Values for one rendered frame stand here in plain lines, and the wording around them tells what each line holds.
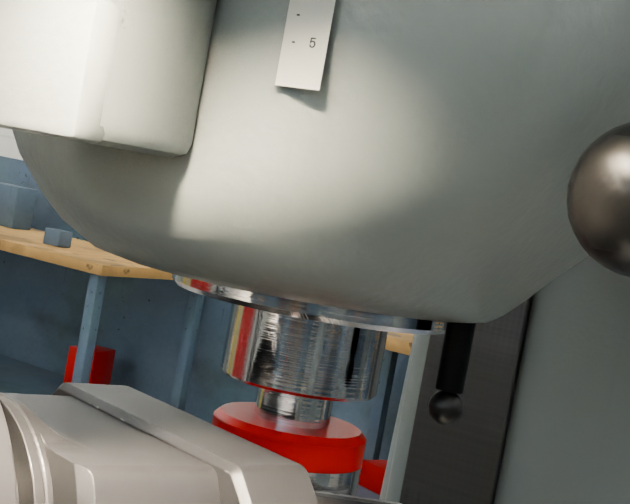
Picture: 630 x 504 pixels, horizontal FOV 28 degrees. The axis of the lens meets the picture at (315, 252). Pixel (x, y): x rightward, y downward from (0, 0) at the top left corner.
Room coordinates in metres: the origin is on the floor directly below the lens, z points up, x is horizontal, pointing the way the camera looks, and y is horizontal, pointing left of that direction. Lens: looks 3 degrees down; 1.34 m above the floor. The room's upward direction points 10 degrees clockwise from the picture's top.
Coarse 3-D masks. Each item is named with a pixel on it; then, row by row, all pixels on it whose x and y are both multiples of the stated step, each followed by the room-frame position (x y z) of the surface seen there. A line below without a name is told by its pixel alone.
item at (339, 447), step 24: (240, 408) 0.38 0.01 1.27; (240, 432) 0.36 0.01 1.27; (264, 432) 0.35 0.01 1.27; (288, 432) 0.36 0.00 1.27; (312, 432) 0.36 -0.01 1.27; (336, 432) 0.37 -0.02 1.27; (360, 432) 0.38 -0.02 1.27; (288, 456) 0.35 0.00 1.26; (312, 456) 0.35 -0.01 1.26; (336, 456) 0.36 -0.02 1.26; (360, 456) 0.37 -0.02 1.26
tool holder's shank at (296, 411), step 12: (264, 396) 0.37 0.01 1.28; (276, 396) 0.37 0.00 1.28; (288, 396) 0.36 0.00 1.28; (264, 408) 0.37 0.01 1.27; (276, 408) 0.37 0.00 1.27; (288, 408) 0.36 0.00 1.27; (300, 408) 0.36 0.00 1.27; (312, 408) 0.37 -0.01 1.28; (324, 408) 0.37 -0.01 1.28; (276, 420) 0.37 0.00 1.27; (288, 420) 0.36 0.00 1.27; (300, 420) 0.36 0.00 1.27; (312, 420) 0.37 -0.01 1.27; (324, 420) 0.37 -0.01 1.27
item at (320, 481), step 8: (352, 472) 0.36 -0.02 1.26; (360, 472) 0.37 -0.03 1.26; (312, 480) 0.35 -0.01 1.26; (320, 480) 0.36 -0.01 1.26; (328, 480) 0.36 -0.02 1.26; (336, 480) 0.36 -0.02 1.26; (344, 480) 0.36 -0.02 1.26; (352, 480) 0.37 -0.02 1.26; (320, 488) 0.36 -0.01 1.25; (328, 488) 0.36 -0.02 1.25; (336, 488) 0.36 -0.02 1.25; (344, 488) 0.36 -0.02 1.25; (352, 488) 0.37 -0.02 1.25
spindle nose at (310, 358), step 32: (256, 320) 0.36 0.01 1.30; (288, 320) 0.35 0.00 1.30; (224, 352) 0.37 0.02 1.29; (256, 352) 0.36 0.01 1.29; (288, 352) 0.35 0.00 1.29; (320, 352) 0.35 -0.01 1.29; (352, 352) 0.36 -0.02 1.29; (256, 384) 0.36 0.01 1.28; (288, 384) 0.35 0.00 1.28; (320, 384) 0.35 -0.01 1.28; (352, 384) 0.36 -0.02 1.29
